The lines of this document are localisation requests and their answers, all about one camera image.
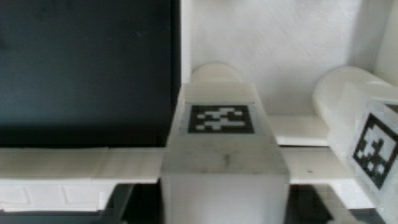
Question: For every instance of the white chair seat part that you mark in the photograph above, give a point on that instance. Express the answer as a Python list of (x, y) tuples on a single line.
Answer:
[(285, 40)]

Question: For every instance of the small white tagged block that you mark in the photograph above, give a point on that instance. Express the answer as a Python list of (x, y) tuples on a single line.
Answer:
[(224, 173)]

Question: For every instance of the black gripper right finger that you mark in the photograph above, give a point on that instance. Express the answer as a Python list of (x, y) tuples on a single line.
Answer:
[(306, 210)]

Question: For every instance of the white tagged chair leg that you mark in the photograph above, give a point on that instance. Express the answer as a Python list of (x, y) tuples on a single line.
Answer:
[(356, 105)]

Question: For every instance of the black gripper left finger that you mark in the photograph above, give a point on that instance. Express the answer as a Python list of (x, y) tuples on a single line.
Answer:
[(135, 205)]

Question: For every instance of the white obstacle fence bar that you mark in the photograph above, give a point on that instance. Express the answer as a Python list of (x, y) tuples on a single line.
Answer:
[(63, 179)]

